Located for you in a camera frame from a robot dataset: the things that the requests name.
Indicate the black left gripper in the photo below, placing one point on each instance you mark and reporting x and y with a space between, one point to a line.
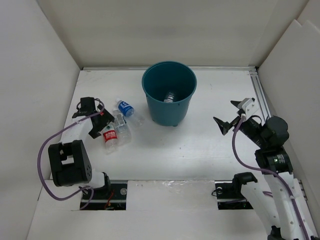
106 119

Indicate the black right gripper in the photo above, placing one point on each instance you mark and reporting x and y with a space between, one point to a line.
224 126

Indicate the red label water bottle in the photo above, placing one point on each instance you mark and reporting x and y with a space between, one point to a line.
110 138

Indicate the clear water bottle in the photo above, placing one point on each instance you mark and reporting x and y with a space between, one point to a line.
171 97

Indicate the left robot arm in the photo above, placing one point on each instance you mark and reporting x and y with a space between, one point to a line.
69 161

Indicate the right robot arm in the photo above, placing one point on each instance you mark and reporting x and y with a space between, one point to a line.
270 187

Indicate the teal plastic bin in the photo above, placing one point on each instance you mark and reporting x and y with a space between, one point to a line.
168 87

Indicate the clear white cap bottle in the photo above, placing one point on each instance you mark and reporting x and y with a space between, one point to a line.
121 127

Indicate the blue label water bottle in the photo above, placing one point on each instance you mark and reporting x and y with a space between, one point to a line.
130 113

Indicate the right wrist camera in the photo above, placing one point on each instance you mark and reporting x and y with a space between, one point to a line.
249 107

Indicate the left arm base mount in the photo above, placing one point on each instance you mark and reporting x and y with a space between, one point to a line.
113 198

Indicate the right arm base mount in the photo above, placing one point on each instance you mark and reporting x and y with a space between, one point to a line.
227 198

